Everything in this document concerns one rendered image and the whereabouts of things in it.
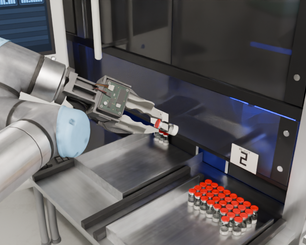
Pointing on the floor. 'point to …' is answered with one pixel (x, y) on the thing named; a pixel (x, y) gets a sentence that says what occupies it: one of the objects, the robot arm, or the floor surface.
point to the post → (303, 168)
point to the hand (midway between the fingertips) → (153, 122)
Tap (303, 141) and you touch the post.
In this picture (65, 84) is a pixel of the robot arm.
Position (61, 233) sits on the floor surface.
